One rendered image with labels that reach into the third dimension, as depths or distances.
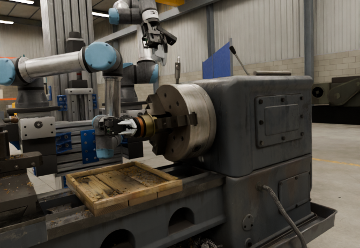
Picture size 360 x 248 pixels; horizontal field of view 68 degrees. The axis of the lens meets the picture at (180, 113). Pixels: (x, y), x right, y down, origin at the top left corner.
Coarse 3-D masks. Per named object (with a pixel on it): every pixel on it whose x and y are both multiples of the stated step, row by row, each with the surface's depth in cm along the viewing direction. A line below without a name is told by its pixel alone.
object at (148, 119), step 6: (150, 114) 101; (138, 120) 97; (144, 120) 98; (150, 120) 99; (138, 126) 96; (144, 126) 97; (150, 126) 98; (138, 132) 97; (144, 132) 98; (150, 132) 99
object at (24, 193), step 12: (0, 180) 77; (12, 180) 76; (24, 180) 76; (0, 192) 66; (12, 192) 66; (24, 192) 65; (0, 204) 60; (12, 204) 61; (24, 204) 62; (0, 216) 60; (12, 216) 61
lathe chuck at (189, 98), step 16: (160, 96) 110; (176, 96) 100; (192, 96) 99; (176, 112) 101; (176, 128) 102; (192, 128) 95; (208, 128) 99; (176, 144) 103; (192, 144) 97; (176, 160) 104
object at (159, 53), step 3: (159, 45) 117; (162, 45) 117; (159, 48) 117; (162, 48) 117; (156, 51) 115; (159, 51) 116; (162, 51) 117; (156, 54) 115; (159, 54) 116; (162, 54) 117; (165, 54) 117; (162, 57) 117; (165, 57) 117; (165, 60) 117; (165, 63) 118
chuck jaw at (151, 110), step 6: (150, 96) 109; (156, 96) 111; (150, 102) 109; (156, 102) 109; (150, 108) 106; (156, 108) 107; (162, 108) 108; (144, 114) 106; (156, 114) 105; (162, 114) 107; (168, 114) 109
